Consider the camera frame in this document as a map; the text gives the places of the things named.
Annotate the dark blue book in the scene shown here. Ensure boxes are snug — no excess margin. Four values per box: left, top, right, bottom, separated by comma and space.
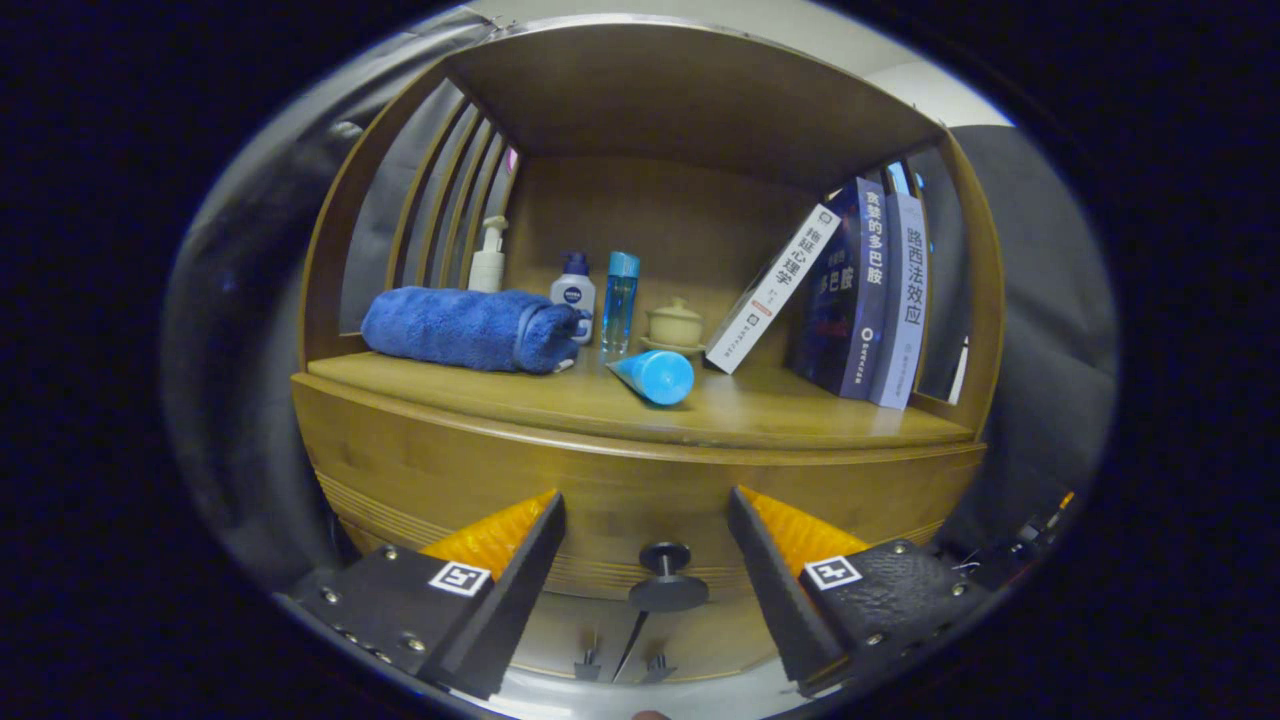
786, 177, 889, 400

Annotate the wooden cabinet door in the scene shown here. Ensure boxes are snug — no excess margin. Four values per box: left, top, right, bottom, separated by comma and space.
615, 600, 791, 686
510, 600, 641, 681

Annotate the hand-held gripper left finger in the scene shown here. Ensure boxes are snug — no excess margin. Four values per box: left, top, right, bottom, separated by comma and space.
290, 490, 567, 701

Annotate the white book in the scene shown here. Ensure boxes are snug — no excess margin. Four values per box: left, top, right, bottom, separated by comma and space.
705, 203, 843, 376

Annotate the light purple book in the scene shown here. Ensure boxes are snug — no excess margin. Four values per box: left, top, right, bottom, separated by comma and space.
868, 192, 929, 411

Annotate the white bottle with blue cap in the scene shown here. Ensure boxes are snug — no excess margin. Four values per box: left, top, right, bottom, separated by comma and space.
549, 251, 597, 346

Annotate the blue folded towel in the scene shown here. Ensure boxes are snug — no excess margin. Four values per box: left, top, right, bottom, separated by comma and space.
361, 286, 586, 375

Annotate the clear blue bottle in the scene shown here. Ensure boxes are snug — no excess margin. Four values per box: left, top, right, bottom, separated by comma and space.
600, 251, 641, 356

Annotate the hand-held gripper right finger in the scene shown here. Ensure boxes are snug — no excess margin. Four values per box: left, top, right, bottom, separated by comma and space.
727, 486, 991, 698

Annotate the wooden countertop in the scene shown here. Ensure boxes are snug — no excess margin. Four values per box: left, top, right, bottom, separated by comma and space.
306, 345, 976, 451

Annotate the blue and white tube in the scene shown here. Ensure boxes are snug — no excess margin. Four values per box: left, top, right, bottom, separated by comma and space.
606, 349, 696, 407

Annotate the wooden cabinet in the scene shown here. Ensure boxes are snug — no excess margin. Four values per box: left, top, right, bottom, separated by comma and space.
290, 12, 1006, 691

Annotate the beige lidded teacup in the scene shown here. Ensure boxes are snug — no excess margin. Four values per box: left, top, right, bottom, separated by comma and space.
640, 297, 707, 357

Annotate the white pump bottle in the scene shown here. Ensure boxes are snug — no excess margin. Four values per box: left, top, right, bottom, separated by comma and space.
468, 215, 509, 294

